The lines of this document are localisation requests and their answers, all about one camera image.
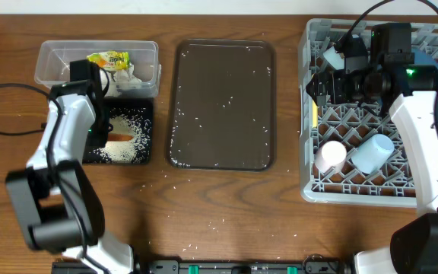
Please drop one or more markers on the light blue plastic cup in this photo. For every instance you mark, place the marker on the light blue plastic cup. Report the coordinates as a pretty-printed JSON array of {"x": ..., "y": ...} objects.
[{"x": 373, "y": 153}]

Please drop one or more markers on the white tissue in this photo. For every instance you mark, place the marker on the white tissue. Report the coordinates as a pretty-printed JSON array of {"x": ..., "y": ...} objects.
[{"x": 121, "y": 83}]

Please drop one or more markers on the black plastic tray bin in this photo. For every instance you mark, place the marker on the black plastic tray bin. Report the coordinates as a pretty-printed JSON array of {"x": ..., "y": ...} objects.
[{"x": 129, "y": 104}]

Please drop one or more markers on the orange carrot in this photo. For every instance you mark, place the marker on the orange carrot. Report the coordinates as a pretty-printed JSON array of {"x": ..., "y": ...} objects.
[{"x": 114, "y": 137}]

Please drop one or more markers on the dark blue plate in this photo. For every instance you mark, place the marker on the dark blue plate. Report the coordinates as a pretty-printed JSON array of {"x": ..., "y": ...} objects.
[{"x": 421, "y": 58}]

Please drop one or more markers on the dark brown serving tray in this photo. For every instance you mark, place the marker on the dark brown serving tray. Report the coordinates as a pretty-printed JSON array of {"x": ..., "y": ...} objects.
[{"x": 223, "y": 106}]

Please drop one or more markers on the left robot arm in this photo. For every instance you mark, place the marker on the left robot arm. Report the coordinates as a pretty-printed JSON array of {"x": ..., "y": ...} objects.
[{"x": 55, "y": 204}]

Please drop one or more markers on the yellow plastic spoon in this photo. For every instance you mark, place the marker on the yellow plastic spoon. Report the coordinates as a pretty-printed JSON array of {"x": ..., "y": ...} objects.
[{"x": 314, "y": 115}]

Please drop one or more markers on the light blue bowl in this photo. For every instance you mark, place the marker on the light blue bowl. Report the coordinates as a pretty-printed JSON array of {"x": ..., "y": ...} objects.
[{"x": 334, "y": 59}]

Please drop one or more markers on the pink plastic cup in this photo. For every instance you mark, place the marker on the pink plastic cup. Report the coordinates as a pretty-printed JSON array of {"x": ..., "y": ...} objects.
[{"x": 331, "y": 155}]

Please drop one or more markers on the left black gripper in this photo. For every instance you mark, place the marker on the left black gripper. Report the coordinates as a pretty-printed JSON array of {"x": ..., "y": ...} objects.
[{"x": 99, "y": 135}]

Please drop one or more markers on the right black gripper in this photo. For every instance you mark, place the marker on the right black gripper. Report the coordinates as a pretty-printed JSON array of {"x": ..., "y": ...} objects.
[{"x": 318, "y": 89}]

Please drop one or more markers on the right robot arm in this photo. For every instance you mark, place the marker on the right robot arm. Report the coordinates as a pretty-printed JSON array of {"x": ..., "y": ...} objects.
[{"x": 409, "y": 93}]

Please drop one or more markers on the yellow green snack wrapper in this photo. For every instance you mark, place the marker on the yellow green snack wrapper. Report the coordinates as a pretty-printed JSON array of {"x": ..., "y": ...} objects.
[{"x": 110, "y": 60}]

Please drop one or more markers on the white rice grains pile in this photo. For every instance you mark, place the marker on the white rice grains pile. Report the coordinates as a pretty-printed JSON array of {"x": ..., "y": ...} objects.
[{"x": 137, "y": 151}]

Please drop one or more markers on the clear plastic waste bin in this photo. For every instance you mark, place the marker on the clear plastic waste bin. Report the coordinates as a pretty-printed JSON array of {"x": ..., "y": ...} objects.
[{"x": 53, "y": 63}]

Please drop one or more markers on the grey dishwasher rack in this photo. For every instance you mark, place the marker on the grey dishwasher rack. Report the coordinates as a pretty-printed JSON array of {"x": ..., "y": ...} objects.
[{"x": 392, "y": 184}]

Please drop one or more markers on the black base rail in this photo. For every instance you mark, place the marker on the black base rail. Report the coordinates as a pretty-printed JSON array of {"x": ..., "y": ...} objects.
[{"x": 313, "y": 264}]

